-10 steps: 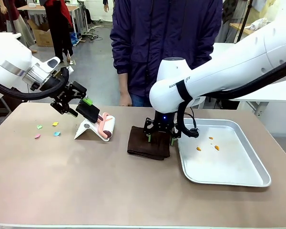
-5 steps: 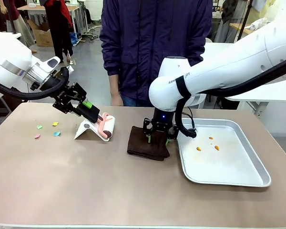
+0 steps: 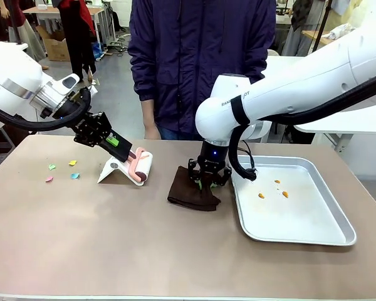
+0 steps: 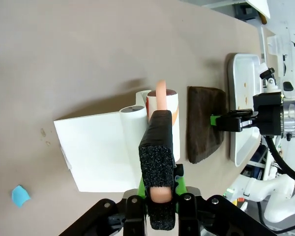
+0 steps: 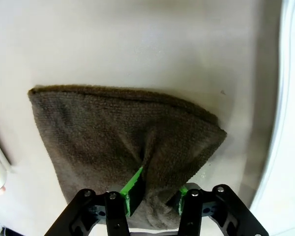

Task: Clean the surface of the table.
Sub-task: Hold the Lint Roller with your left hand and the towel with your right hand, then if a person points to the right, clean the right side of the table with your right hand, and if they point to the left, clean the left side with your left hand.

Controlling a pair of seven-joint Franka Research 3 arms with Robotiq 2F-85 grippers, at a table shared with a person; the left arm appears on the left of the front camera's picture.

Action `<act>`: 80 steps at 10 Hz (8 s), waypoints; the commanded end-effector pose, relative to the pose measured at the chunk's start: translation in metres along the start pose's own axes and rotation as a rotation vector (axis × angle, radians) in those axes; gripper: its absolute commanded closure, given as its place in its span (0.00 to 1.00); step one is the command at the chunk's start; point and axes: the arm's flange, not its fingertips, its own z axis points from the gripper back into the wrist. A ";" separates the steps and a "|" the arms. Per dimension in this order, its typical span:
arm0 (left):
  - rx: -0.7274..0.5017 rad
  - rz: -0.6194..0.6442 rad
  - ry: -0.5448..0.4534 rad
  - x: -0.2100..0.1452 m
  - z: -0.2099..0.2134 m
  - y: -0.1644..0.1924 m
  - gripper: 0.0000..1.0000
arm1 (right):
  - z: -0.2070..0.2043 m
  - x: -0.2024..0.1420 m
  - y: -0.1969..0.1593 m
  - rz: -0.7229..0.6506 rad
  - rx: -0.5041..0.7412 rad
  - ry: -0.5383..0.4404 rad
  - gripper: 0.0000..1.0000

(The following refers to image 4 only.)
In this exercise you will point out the transparent wrist flange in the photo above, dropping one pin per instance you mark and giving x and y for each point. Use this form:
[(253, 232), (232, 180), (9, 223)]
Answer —
[(293, 115)]

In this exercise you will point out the black green-tipped left gripper finger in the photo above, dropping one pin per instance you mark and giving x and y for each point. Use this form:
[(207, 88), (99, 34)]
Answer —
[(241, 112), (229, 123)]

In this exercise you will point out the white plastic tray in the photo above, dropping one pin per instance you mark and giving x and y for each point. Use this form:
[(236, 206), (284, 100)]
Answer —
[(243, 73)]

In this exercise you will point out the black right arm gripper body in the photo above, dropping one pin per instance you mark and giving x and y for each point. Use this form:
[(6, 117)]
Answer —
[(268, 115)]

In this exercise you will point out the white board panel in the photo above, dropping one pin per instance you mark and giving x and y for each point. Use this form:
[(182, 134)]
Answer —
[(259, 7)]

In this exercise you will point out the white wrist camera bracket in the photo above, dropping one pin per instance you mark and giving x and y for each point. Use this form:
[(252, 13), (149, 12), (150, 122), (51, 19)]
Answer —
[(269, 78)]

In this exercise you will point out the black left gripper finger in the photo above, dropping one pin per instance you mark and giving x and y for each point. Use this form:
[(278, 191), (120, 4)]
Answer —
[(194, 216), (132, 216)]

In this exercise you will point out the blue paper scrap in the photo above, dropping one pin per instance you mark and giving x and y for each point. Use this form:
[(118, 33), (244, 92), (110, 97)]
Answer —
[(20, 196)]

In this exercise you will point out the brown cleaning cloth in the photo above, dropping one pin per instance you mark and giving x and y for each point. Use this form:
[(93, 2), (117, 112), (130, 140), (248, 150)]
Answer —
[(204, 123)]

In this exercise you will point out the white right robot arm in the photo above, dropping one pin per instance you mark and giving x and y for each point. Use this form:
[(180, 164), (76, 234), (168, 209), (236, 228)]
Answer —
[(273, 196)]

